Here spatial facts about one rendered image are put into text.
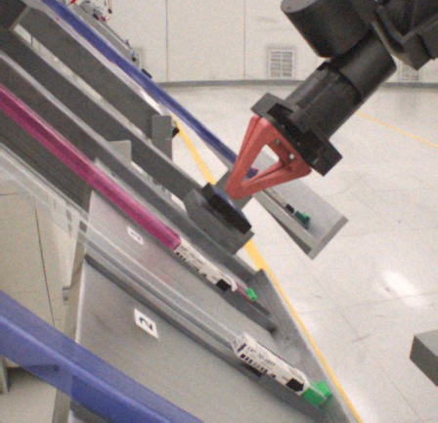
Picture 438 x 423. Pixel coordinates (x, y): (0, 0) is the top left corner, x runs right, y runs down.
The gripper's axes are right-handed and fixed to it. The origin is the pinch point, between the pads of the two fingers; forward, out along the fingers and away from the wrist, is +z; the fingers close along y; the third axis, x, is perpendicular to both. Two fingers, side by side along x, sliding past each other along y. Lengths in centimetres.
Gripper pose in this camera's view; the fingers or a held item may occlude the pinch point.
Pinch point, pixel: (236, 189)
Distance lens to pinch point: 49.3
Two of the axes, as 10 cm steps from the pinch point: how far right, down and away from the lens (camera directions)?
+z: -7.1, 7.0, 1.1
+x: 6.8, 6.2, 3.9
